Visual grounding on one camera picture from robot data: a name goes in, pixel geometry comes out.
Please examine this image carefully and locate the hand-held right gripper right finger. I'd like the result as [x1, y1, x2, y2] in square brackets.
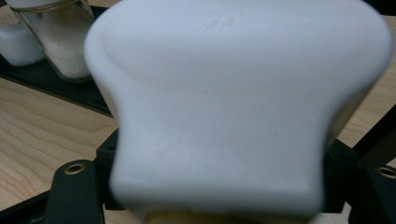
[321, 138, 361, 215]

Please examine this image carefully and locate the white-lidded jar of brown powder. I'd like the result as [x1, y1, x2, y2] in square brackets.
[83, 0, 394, 224]

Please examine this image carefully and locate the black metal rack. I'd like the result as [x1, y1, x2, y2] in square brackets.
[0, 4, 396, 224]

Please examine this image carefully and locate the glass shaker with grey lid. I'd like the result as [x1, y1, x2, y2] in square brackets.
[0, 21, 47, 67]

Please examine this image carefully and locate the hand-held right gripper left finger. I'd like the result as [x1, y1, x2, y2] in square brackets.
[93, 128, 124, 211]

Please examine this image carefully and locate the white-lidded jar of white granules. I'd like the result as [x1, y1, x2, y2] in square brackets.
[6, 0, 96, 84]

